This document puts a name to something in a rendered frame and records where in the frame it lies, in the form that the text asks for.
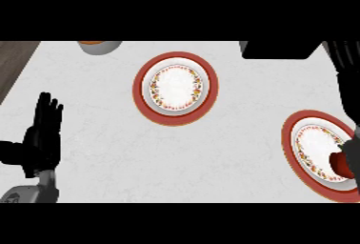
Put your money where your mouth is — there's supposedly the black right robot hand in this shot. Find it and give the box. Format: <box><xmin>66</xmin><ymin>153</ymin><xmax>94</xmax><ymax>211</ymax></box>
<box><xmin>324</xmin><ymin>40</ymin><xmax>360</xmax><ymax>189</ymax></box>

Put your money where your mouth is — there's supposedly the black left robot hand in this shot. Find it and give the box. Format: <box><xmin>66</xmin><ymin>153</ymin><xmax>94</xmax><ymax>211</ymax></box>
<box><xmin>0</xmin><ymin>91</ymin><xmax>66</xmax><ymax>179</ymax></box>

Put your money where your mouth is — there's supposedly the white floral rim plate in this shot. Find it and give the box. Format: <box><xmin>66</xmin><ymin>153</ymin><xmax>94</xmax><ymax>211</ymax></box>
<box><xmin>141</xmin><ymin>57</ymin><xmax>212</xmax><ymax>116</ymax></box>
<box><xmin>290</xmin><ymin>117</ymin><xmax>360</xmax><ymax>192</ymax></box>

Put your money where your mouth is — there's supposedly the red bell pepper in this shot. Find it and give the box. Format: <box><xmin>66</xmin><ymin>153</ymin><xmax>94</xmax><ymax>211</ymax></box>
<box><xmin>328</xmin><ymin>151</ymin><xmax>358</xmax><ymax>180</ymax></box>

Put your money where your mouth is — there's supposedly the black appliance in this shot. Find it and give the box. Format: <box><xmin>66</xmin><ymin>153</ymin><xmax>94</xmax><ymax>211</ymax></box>
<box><xmin>238</xmin><ymin>40</ymin><xmax>325</xmax><ymax>60</ymax></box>

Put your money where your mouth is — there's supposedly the red round placemat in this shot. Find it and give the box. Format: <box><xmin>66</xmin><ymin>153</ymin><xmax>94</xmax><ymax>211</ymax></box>
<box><xmin>133</xmin><ymin>51</ymin><xmax>222</xmax><ymax>128</ymax></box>
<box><xmin>281</xmin><ymin>109</ymin><xmax>360</xmax><ymax>203</ymax></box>

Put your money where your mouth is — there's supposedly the grey cup with orange content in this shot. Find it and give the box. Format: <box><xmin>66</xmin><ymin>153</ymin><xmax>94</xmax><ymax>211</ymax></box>
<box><xmin>76</xmin><ymin>40</ymin><xmax>125</xmax><ymax>56</ymax></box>

